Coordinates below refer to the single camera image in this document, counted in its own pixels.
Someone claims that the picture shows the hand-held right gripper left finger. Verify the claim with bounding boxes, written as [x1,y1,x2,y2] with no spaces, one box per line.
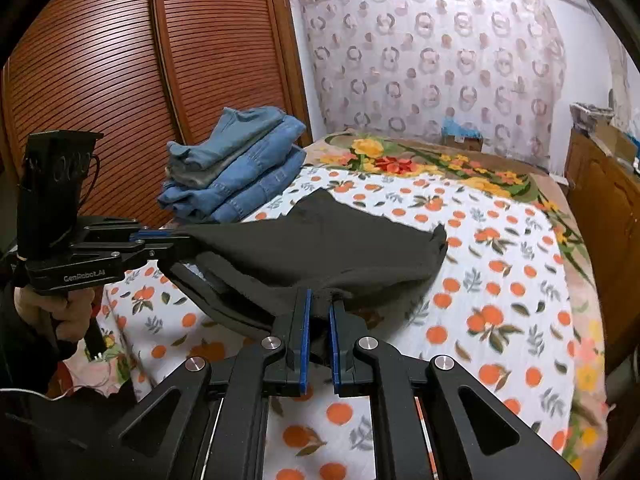
[102,288,313,480]

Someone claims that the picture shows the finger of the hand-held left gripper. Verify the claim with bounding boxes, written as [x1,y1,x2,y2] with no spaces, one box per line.
[82,217,191,243]
[75,241,193,266]

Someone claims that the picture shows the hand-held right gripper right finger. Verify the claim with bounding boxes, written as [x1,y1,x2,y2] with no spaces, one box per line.
[328,300,593,480]

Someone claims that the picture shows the black pants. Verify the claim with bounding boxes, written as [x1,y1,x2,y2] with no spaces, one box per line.
[160,189,448,341]

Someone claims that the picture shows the person's left forearm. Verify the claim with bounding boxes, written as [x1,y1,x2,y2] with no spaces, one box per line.
[0,280,71,401]

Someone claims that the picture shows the grey pants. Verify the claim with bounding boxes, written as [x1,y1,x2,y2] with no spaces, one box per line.
[170,157,231,187]

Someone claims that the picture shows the person's left hand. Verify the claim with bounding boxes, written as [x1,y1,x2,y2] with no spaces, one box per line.
[14,287,96,356]

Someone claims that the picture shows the blue denim jeans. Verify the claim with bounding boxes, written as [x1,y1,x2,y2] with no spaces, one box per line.
[159,147,307,224]
[160,115,307,211]

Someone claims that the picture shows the light blue jeans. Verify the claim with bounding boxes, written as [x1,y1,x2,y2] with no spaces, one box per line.
[166,106,286,172]

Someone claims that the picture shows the orange fruit print bed sheet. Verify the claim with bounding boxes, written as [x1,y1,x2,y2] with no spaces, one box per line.
[95,165,586,480]

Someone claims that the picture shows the wooden slatted wardrobe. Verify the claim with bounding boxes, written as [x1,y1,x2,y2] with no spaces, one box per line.
[0,0,313,261]

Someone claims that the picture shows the floral blanket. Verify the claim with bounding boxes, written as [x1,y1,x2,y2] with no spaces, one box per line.
[302,132,621,466]

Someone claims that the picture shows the cardboard box with blue cloth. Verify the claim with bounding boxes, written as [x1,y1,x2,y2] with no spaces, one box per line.
[441,116,485,152]

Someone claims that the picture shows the circle pattern sheer curtain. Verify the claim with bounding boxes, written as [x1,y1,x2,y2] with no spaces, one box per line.
[290,0,568,173]

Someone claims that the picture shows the long wooden cabinet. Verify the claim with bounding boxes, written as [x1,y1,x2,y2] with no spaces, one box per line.
[565,127,640,376]

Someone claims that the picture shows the basket of small things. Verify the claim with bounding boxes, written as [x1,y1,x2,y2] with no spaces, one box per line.
[570,101,615,133]

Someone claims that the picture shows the open cardboard box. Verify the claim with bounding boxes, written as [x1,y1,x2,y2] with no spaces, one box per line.
[595,120,638,163]

